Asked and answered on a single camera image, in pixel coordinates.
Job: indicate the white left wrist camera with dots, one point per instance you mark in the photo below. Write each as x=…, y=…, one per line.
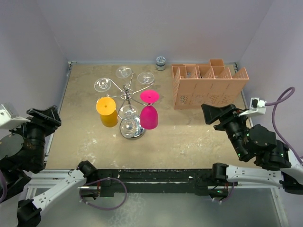
x=9, y=117

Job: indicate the short clear wine glass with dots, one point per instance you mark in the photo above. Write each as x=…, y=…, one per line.
x=124, y=72

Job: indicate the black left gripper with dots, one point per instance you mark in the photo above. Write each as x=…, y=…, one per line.
x=51, y=113

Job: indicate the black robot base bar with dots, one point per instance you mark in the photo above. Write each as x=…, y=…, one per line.
x=194, y=181

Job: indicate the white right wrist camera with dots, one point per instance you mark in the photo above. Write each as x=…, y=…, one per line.
x=257, y=107

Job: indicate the yellow plastic goblet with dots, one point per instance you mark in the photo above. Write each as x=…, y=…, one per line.
x=106, y=107

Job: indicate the chrome wine glass rack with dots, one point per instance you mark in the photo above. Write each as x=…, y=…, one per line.
x=127, y=95

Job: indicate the pink plastic goblet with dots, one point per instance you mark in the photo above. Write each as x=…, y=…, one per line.
x=149, y=114

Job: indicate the tall clear champagne flute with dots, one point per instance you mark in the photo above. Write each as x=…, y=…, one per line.
x=146, y=78

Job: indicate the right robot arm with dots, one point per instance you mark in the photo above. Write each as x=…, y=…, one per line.
x=276, y=163

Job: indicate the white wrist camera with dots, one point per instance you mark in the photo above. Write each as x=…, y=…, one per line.
x=257, y=107
x=9, y=117

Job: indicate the small jar blue patterned lid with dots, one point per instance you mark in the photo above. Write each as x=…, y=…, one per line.
x=160, y=63

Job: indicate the peach plastic organizer box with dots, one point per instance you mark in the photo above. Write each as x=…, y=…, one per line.
x=212, y=83

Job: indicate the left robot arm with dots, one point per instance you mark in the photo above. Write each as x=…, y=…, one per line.
x=22, y=151

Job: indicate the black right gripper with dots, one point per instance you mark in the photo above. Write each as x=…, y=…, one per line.
x=210, y=113

